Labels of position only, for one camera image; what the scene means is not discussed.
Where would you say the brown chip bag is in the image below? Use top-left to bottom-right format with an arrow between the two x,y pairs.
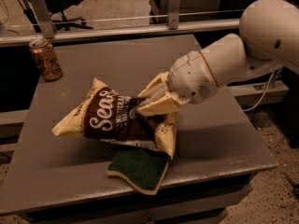
52,78 -> 178,157

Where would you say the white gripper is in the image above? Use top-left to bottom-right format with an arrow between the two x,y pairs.
135,51 -> 218,117

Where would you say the green yellow sponge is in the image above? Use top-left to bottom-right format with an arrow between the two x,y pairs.
107,148 -> 169,195

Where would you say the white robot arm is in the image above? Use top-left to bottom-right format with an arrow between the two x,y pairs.
136,0 -> 299,117

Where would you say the brown soda can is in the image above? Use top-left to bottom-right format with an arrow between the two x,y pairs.
29,38 -> 63,82

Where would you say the black office chair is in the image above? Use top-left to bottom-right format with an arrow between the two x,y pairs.
18,0 -> 94,33

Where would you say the metal railing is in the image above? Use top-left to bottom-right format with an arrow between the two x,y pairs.
0,0 -> 283,49

